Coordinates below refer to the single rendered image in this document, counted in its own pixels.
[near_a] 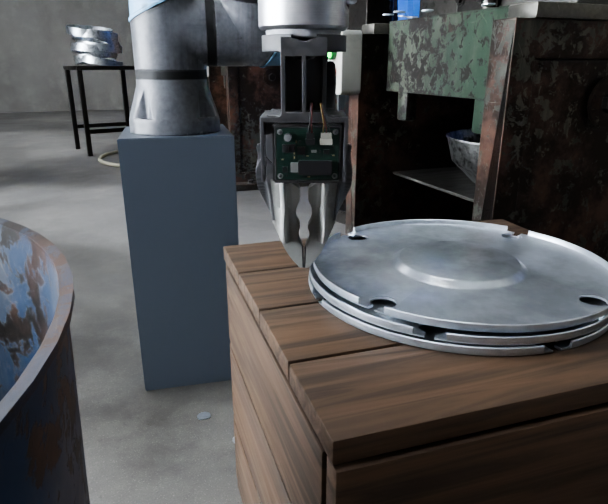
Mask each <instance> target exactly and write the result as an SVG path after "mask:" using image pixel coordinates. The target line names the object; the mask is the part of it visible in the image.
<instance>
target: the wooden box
mask: <svg viewBox="0 0 608 504"><path fill-rule="evenodd" d="M223 251H224V260H225V262H226V281H227V301H228V320H229V338H230V341H231V342H230V359H231V378H232V398H233V411H234V415H233V417H234V437H235V456H236V476H237V479H238V488H239V492H240V496H241V499H242V503H243V504H608V330H607V331H606V332H605V333H604V334H603V335H601V336H600V337H598V338H596V339H594V340H592V341H590V342H588V343H586V344H583V345H580V346H577V347H574V348H570V349H566V350H562V351H561V350H558V349H556V348H555V347H554V344H556V342H550V343H541V344H535V345H538V346H540V345H544V346H546V347H548V348H549V349H551V350H553V352H551V353H544V354H535V355H522V356H483V355H468V354H458V353H450V352H443V351H436V350H430V349H425V348H420V347H415V346H411V345H407V344H403V343H399V342H395V341H392V340H389V339H385V338H382V337H379V336H376V335H374V334H371V333H368V332H366V331H363V330H361V329H359V328H356V327H354V326H352V325H350V324H348V323H346V322H344V321H343V320H341V319H339V318H338V317H336V316H334V315H333V314H332V313H330V312H329V311H328V310H326V309H325V308H324V307H323V306H322V305H321V304H320V303H319V302H318V301H322V299H319V300H318V299H316V298H315V297H314V295H313V293H312V291H311V289H310V286H309V270H310V266H309V268H299V266H298V265H297V264H296V263H295V262H294V261H293V260H292V259H291V257H290V256H289V255H288V253H287V252H286V250H285V248H284V246H283V244H282V242H281V241H272V242H262V243H251V244H241V245H231V246H224V247H223Z"/></svg>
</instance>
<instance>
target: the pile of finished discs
mask: <svg viewBox="0 0 608 504"><path fill-rule="evenodd" d="M309 286H310V289H311V291H312V293H313V295H314V297H315V298H316V299H318V300H319V299H322V301H318V302H319V303H320V304H321V305H322V306H323V307H324V308H325V309H326V310H328V311H329V312H330V313H332V314H333V315H334V316H336V317H338V318H339V319H341V320H343V321H344V322H346V323H348V324H350V325H352V326H354V327H356V328H359V329H361V330H363V331H366V332H368V333H371V334H374V335H376V336H379V337H382V338H385V339H389V340H392V341H395V342H399V343H403V344H407V345H411V346H415V347H420V348H425V349H430V350H436V351H443V352H450V353H458V354H468V355H483V356H522V355H535V354H544V353H551V352H553V350H551V349H549V348H548V347H546V346H544V345H540V346H538V345H535V344H541V343H550V342H556V344H554V347H555V348H556V349H558V350H561V351H562V350H566V349H570V348H574V347H577V346H580V345H583V344H586V343H588V342H590V341H592V340H594V339H596V338H598V337H600V336H601V335H603V334H604V333H605V332H606V331H607V330H608V314H606V315H604V316H603V317H601V318H598V319H596V320H594V321H591V322H588V323H585V324H581V325H578V326H573V327H569V328H563V329H557V330H550V331H540V332H523V333H494V332H476V331H465V330H456V329H448V328H441V327H435V326H429V325H424V324H419V323H415V322H410V321H406V320H402V319H398V318H394V317H391V316H388V315H384V314H381V313H378V312H375V310H376V309H378V308H380V307H382V308H384V307H385V306H386V307H389V308H392V307H394V306H396V303H395V302H393V301H390V300H387V299H377V300H373V301H371V302H370V304H373V307H371V308H369V309H367V308H365V307H362V306H360V305H357V304H355V303H353V302H351V301H349V300H347V299H345V298H343V297H342V296H340V295H338V294H337V293H335V292H334V291H332V290H331V289H330V288H328V287H327V286H326V285H325V284H324V283H323V282H322V281H321V280H320V278H319V277H318V275H317V273H316V271H315V269H314V265H313V263H312V264H311V265H310V270H309ZM324 298H325V299H326V300H324ZM579 299H580V301H582V302H584V303H586V304H590V305H595V306H603V305H606V306H608V304H606V303H607V302H605V301H603V300H601V299H597V298H593V297H582V298H579ZM327 300H328V301H329V302H328V301H327Z"/></svg>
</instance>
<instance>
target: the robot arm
mask: <svg viewBox="0 0 608 504"><path fill-rule="evenodd" d="M356 2H357V0H129V13H130V17H129V18H128V20H129V22H130V26H131V36H132V46H133V57H134V67H135V76H136V89H135V93H134V98H133V103H132V107H131V112H130V117H129V127H130V133H132V134H136V135H145V136H188V135H201V134H209V133H214V132H218V131H220V118H219V114H218V112H217V109H216V106H215V103H214V101H213V98H212V95H211V92H210V90H209V87H208V82H207V67H208V66H259V67H260V68H264V67H266V66H280V65H281V109H271V110H265V112H264V113H263V114H262V115H261V116H260V143H258V144H257V146H256V148H257V152H258V160H257V166H256V182H257V186H258V189H259V191H260V193H261V195H262V197H263V199H264V201H265V203H266V205H267V207H268V209H269V211H270V213H271V216H272V221H273V224H274V226H275V229H276V231H277V233H278V235H279V238H280V240H281V242H282V244H283V246H284V248H285V250H286V252H287V253H288V255H289V256H290V257H291V259H292V260H293V261H294V262H295V263H296V264H297V265H298V266H299V268H309V266H310V265H311V264H312V263H313V262H314V261H315V260H316V259H317V257H318V256H319V255H320V253H321V252H322V250H323V248H324V246H325V244H326V242H327V240H328V238H329V235H330V233H331V231H332V229H333V226H334V224H335V222H336V216H337V213H338V211H339V209H340V207H341V205H342V203H343V201H344V199H345V197H346V196H347V194H348V192H349V189H350V186H351V182H352V174H353V171H352V165H351V159H350V153H351V149H352V146H351V144H350V143H348V116H347V115H346V114H345V113H344V111H343V110H337V109H335V95H336V66H335V63H334V62H332V61H327V56H328V52H346V37H347V36H346V35H341V32H343V31H346V29H347V28H348V24H349V9H348V7H347V5H346V4H351V5H353V4H355V3H356ZM298 183H310V184H309V186H308V201H309V203H310V205H311V208H312V214H311V217H310V219H309V220H308V230H309V236H308V239H307V241H306V242H305V247H303V242H302V240H301V239H300V236H299V230H300V220H299V219H298V217H297V214H296V208H297V205H298V203H299V201H300V186H299V184H298Z"/></svg>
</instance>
